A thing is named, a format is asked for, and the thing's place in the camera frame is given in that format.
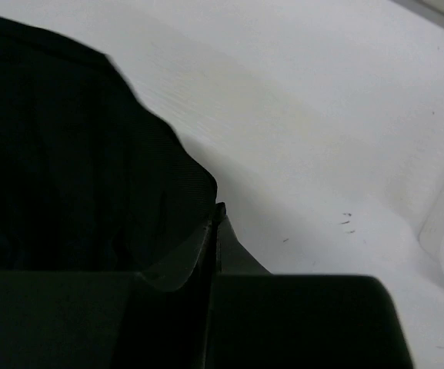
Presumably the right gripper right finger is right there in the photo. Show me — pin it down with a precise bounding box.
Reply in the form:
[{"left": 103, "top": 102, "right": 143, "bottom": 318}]
[{"left": 205, "top": 203, "right": 413, "bottom": 368}]

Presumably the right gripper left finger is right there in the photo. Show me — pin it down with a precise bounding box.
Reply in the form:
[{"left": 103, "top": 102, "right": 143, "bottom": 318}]
[{"left": 0, "top": 223, "right": 214, "bottom": 368}]

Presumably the black skirt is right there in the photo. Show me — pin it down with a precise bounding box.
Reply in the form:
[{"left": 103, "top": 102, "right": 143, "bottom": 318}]
[{"left": 0, "top": 18, "right": 217, "bottom": 271}]

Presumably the aluminium table edge rail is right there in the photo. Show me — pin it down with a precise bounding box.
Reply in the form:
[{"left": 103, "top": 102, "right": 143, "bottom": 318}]
[{"left": 392, "top": 0, "right": 444, "bottom": 29}]

